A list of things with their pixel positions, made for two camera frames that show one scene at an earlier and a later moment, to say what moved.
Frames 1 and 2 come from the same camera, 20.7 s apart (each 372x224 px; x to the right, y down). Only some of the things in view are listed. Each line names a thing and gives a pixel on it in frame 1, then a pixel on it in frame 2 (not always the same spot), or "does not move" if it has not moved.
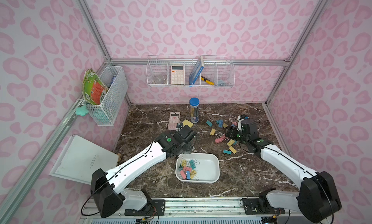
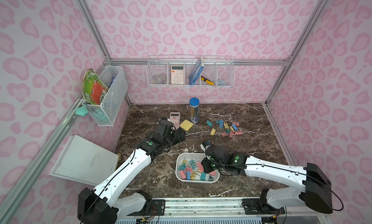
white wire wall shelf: (191, 71) does not move
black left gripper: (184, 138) -> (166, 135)
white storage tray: (197, 168) does not move
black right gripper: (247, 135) -> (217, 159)
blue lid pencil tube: (194, 103) does not move
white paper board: (79, 158) does not move
